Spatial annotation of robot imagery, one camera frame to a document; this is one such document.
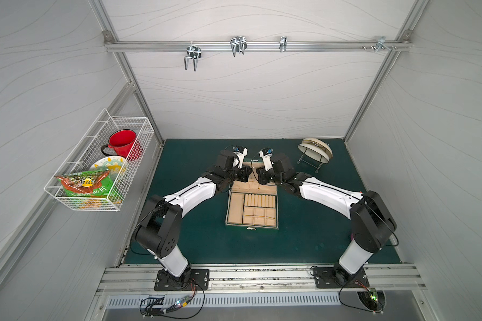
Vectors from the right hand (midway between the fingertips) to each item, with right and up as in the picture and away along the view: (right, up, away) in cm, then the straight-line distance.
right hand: (257, 167), depth 88 cm
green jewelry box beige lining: (-3, -17, 0) cm, 17 cm away
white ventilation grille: (-10, -47, -18) cm, 51 cm away
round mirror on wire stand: (+28, +7, +5) cm, 29 cm away
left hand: (-2, -1, -1) cm, 3 cm away
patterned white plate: (-51, +2, -21) cm, 55 cm away
